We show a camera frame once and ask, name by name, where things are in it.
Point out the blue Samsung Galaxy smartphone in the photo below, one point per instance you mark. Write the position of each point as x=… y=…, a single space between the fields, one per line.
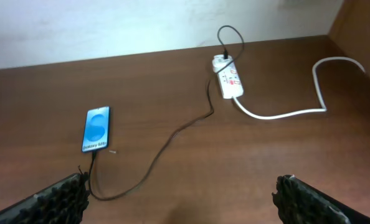
x=97 y=130

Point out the white power strip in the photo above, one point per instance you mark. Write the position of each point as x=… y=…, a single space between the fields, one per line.
x=229 y=82

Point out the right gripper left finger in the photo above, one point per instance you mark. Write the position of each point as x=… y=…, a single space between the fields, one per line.
x=60 y=203

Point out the white USB charger adapter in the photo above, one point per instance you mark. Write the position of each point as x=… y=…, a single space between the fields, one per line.
x=219 y=62

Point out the brown wooden side panel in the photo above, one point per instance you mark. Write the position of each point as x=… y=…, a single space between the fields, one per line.
x=351 y=31

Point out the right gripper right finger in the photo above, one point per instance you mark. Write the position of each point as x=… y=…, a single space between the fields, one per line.
x=300 y=203

